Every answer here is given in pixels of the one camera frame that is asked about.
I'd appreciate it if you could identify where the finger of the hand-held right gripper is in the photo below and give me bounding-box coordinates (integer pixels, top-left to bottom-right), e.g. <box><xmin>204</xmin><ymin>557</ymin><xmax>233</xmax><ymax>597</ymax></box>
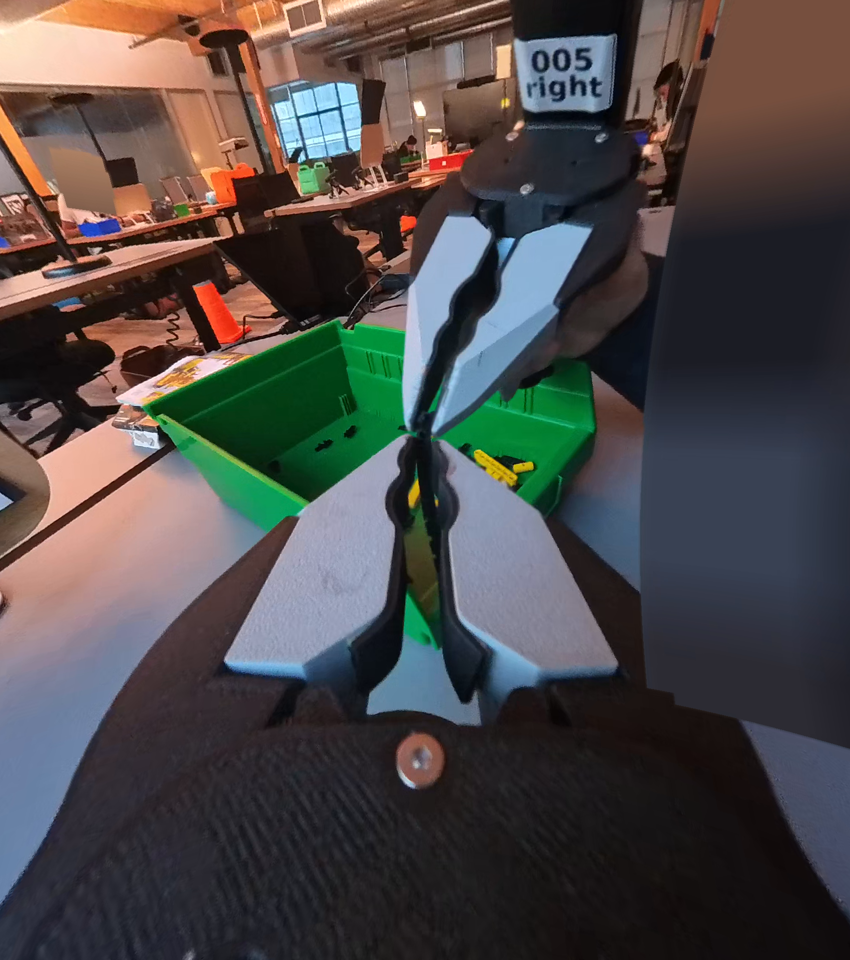
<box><xmin>402</xmin><ymin>216</ymin><xmax>502</xmax><ymax>438</ymax></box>
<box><xmin>428</xmin><ymin>222</ymin><xmax>597</xmax><ymax>438</ymax></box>

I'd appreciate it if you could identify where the grey background desk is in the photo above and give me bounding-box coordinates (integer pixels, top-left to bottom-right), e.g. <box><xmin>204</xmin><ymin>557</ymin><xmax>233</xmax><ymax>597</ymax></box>
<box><xmin>0</xmin><ymin>238</ymin><xmax>227</xmax><ymax>339</ymax></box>

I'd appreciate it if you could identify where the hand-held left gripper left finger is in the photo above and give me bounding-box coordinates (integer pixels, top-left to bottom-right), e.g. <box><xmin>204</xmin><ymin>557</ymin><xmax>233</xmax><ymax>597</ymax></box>
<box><xmin>222</xmin><ymin>436</ymin><xmax>418</xmax><ymax>699</ymax></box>

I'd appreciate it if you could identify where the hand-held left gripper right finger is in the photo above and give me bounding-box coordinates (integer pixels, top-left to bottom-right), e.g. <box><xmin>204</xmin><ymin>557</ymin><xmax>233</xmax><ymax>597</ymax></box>
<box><xmin>431</xmin><ymin>439</ymin><xmax>621</xmax><ymax>708</ymax></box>

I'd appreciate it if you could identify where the orange crate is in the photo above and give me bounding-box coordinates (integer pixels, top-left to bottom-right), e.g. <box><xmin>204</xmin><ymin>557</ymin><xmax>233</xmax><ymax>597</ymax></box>
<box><xmin>211</xmin><ymin>163</ymin><xmax>257</xmax><ymax>204</ymax></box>

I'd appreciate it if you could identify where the black swivel office chair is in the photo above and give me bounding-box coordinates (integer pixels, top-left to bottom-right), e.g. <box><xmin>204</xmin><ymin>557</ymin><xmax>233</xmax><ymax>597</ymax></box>
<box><xmin>0</xmin><ymin>251</ymin><xmax>117</xmax><ymax>444</ymax></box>

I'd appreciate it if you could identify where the lego instruction booklet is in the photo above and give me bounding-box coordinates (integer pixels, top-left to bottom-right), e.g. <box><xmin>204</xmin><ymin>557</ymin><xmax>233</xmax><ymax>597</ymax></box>
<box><xmin>113</xmin><ymin>352</ymin><xmax>252</xmax><ymax>451</ymax></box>

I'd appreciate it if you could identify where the green plastic bin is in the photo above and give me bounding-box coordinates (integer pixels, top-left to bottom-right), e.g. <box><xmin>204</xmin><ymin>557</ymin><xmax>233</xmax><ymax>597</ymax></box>
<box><xmin>141</xmin><ymin>318</ymin><xmax>597</xmax><ymax>650</ymax></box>

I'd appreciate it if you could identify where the black pole stand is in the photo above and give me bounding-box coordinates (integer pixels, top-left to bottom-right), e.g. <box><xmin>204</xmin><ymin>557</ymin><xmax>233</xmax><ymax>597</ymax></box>
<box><xmin>0</xmin><ymin>37</ymin><xmax>112</xmax><ymax>280</ymax></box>

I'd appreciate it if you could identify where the large paned window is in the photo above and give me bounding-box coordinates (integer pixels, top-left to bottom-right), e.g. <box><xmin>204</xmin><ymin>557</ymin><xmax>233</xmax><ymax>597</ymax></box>
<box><xmin>267</xmin><ymin>81</ymin><xmax>362</xmax><ymax>155</ymax></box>

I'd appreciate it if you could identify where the large black panel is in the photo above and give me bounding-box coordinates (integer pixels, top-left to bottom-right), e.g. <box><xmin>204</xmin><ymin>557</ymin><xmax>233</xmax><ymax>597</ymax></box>
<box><xmin>215</xmin><ymin>217</ymin><xmax>366</xmax><ymax>322</ymax></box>

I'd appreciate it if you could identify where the black lego tread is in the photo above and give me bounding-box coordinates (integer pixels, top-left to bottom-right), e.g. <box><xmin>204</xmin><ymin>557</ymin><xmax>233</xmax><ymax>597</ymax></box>
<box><xmin>404</xmin><ymin>431</ymin><xmax>447</xmax><ymax>594</ymax></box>

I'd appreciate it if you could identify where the orange traffic cone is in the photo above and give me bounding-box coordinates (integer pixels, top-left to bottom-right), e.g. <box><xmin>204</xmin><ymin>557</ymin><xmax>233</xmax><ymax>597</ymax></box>
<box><xmin>192</xmin><ymin>279</ymin><xmax>253</xmax><ymax>345</ymax></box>

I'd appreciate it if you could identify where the pile of lego pieces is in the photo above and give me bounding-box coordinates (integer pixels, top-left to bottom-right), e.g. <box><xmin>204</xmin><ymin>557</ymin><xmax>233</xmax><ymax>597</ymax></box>
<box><xmin>267</xmin><ymin>423</ymin><xmax>538</xmax><ymax>492</ymax></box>

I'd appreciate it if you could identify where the person's right hand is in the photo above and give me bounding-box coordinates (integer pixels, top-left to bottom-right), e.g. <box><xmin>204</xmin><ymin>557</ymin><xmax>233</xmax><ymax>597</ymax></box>
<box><xmin>501</xmin><ymin>251</ymin><xmax>652</xmax><ymax>395</ymax></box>

